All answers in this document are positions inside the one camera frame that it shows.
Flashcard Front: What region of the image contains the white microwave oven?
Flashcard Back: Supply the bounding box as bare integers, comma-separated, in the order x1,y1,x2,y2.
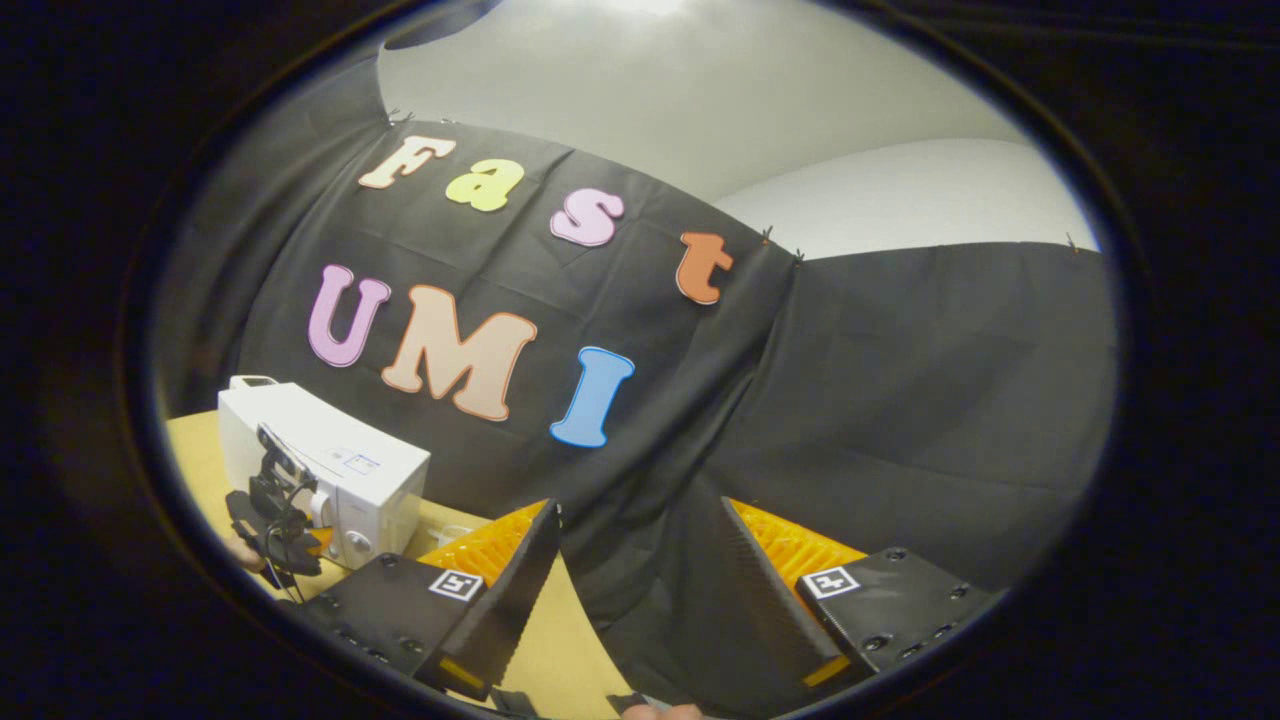
218,375,431,571

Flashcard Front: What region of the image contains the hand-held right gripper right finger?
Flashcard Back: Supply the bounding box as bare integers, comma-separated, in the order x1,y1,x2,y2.
718,497,1001,701

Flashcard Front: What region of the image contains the black backdrop cloth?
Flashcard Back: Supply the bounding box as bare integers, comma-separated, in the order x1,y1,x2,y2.
150,50,1119,716

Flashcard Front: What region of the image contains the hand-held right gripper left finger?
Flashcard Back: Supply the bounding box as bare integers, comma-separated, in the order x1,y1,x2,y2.
300,498,563,703

